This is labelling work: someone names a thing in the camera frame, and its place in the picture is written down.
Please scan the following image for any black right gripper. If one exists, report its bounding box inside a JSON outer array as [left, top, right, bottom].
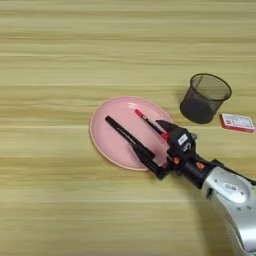
[[131, 119, 218, 190]]

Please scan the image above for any red marker pen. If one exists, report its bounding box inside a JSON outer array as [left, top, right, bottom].
[[134, 108, 170, 142]]

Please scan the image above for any black marker pen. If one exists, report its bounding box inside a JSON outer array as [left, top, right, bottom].
[[104, 115, 149, 153]]

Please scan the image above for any red white card box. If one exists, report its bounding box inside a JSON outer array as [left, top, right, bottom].
[[219, 112, 256, 134]]

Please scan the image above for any small black box white label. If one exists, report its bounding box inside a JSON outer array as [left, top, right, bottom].
[[167, 126, 197, 152]]

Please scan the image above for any pink round plate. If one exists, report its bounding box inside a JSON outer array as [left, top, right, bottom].
[[88, 96, 176, 172]]

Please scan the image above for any black mesh pen cup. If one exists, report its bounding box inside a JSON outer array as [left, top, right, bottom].
[[179, 73, 233, 125]]

